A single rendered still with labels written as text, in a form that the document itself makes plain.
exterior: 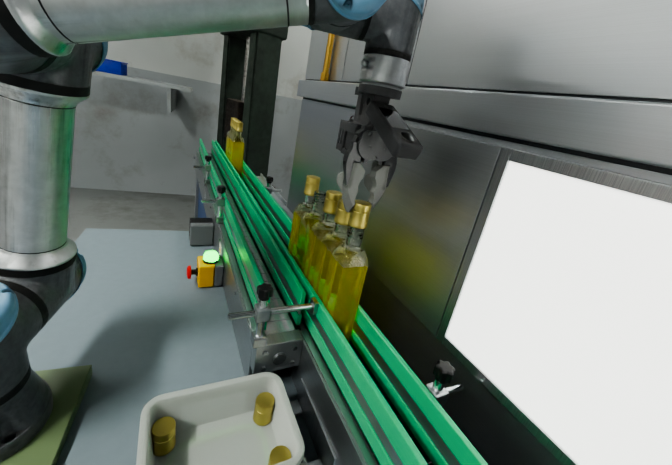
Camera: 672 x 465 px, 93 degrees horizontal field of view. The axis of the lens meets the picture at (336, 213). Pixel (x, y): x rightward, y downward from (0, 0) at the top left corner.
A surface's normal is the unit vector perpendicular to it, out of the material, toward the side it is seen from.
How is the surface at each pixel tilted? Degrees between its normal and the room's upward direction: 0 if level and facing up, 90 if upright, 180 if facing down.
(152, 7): 119
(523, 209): 90
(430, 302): 90
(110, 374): 0
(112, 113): 90
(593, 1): 90
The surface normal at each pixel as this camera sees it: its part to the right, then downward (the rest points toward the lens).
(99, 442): 0.18, -0.93
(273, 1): 0.20, 0.77
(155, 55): 0.33, 0.37
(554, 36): -0.88, -0.01
